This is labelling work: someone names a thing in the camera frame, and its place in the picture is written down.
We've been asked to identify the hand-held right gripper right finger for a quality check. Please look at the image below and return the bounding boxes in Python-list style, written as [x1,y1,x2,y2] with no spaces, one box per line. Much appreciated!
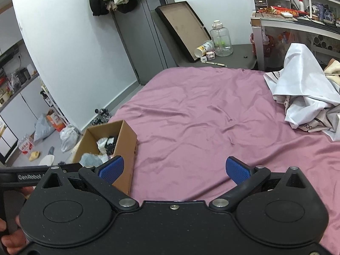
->
[209,156,310,212]

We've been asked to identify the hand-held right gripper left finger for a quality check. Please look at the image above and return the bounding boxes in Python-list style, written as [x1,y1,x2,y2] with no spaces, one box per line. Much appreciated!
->
[40,156,140,213]

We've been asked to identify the cardboard box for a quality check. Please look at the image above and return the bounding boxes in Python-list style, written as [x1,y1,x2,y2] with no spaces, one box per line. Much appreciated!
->
[72,120,138,196]

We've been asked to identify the white black socks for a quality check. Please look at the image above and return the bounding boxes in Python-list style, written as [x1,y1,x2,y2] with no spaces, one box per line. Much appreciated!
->
[96,136,118,156]

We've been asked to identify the person's left hand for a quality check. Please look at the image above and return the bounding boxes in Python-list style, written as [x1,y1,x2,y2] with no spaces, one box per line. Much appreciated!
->
[0,186,35,255]

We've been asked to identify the bottled water pack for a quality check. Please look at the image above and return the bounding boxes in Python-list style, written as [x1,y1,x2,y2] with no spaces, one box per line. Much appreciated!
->
[17,135,35,155]

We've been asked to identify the white slipper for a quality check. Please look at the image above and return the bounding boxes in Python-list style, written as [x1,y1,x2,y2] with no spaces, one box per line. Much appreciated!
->
[39,146,55,167]

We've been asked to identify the white plastic bag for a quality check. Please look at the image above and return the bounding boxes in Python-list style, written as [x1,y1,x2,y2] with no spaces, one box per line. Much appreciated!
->
[59,125,79,153]

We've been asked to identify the grey plastic bag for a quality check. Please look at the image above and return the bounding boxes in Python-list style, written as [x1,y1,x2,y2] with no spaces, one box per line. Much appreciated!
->
[34,113,55,142]

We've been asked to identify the purple bed sheet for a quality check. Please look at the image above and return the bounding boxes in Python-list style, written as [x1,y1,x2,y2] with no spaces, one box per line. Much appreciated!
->
[108,67,340,255]

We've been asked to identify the orange white carton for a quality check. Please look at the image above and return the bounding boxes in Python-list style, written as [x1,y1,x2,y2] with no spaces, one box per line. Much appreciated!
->
[45,109,67,132]

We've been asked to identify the white cloth pile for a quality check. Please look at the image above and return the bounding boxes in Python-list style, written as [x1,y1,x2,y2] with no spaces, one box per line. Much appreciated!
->
[263,43,340,141]

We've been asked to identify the pen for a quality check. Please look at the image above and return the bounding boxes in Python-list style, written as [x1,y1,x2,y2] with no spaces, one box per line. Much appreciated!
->
[201,60,227,67]

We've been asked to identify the tipped paper cup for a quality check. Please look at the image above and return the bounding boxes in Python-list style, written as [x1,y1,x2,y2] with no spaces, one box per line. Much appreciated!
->
[194,40,214,58]

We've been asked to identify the clear large water jug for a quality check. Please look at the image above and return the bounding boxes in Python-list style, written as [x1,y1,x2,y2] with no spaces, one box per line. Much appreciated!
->
[210,20,234,57]

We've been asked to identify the beige garment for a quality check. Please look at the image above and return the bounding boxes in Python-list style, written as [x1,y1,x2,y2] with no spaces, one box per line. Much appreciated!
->
[323,59,340,86]

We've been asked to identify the grey door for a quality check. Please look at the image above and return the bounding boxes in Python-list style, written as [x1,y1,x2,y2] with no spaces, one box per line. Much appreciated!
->
[110,0,178,86]

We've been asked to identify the black flat box lid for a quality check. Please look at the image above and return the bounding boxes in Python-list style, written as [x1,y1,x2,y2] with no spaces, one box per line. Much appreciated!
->
[155,1,212,63]

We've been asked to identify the white desk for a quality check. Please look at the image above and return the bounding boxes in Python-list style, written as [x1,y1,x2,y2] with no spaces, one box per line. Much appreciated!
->
[250,11,340,71]

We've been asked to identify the red packets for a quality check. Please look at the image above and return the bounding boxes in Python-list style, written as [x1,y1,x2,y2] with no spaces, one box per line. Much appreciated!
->
[258,5,306,17]

